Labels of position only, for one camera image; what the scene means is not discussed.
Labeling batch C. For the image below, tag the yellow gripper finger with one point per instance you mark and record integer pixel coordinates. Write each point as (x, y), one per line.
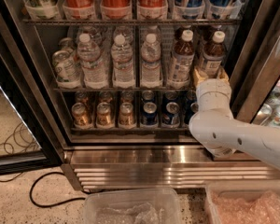
(198, 76)
(222, 75)

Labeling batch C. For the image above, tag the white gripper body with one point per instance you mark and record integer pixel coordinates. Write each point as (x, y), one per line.
(213, 85)

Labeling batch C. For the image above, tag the brown tea bottle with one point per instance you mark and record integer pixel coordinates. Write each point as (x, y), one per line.
(212, 55)
(181, 60)

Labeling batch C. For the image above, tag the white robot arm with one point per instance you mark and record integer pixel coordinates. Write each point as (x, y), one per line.
(214, 126)

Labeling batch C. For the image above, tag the blue pepsi can front middle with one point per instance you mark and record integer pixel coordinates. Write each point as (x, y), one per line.
(170, 114)

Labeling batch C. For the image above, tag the blue pepsi can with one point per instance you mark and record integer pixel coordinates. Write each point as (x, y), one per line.
(170, 114)
(149, 115)
(191, 110)

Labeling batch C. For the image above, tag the clear water bottle right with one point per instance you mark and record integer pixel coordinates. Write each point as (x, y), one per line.
(151, 62)

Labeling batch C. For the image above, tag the clear water bottle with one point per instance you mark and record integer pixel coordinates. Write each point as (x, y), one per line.
(92, 63)
(151, 62)
(123, 63)

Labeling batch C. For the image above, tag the blue bottle top left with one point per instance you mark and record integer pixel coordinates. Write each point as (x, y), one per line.
(188, 9)

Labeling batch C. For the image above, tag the clear water bottle middle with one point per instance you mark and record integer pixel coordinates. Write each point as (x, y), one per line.
(123, 63)

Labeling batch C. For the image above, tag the steel fridge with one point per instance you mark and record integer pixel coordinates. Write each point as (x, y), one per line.
(144, 157)

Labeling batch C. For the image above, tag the red cola bottle right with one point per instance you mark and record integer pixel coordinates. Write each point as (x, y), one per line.
(151, 9)

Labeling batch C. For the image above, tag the red cola bottle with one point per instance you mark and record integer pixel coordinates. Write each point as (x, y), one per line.
(79, 9)
(116, 9)
(151, 9)

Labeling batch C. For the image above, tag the gold can front middle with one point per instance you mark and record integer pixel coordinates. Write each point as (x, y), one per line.
(104, 118)

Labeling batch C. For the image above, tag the gold can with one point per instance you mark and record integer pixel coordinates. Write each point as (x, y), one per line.
(104, 118)
(82, 118)
(126, 115)

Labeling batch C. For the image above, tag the clear water bottle left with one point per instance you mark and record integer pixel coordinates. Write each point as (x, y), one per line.
(92, 63)

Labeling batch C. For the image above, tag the red cola bottle middle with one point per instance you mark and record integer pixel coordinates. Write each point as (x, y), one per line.
(116, 9)

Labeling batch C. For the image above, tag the red cola bottle left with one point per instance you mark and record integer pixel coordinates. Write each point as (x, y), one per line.
(79, 9)

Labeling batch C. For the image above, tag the green bottle top shelf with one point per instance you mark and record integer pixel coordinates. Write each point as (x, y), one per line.
(42, 9)

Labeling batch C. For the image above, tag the open glass fridge door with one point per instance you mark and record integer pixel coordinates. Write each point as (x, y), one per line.
(27, 141)

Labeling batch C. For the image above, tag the blue pepsi can front right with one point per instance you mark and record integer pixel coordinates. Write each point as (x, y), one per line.
(191, 110)

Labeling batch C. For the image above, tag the blue pepsi can front left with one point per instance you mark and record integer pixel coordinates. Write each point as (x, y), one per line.
(149, 115)

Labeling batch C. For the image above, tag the gold can front right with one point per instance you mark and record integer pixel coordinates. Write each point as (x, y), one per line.
(126, 115)

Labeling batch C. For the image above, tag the clear plastic bin right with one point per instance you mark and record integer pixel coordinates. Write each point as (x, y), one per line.
(243, 202)

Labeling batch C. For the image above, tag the clear plastic bin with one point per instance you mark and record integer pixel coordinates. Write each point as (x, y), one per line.
(243, 202)
(134, 206)

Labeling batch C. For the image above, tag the gold can front left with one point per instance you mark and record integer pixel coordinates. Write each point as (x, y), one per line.
(82, 118)

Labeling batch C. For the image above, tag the silver green can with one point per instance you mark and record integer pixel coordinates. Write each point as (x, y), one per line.
(67, 74)

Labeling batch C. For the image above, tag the clear plastic bin left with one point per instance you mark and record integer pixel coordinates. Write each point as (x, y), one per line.
(134, 206)

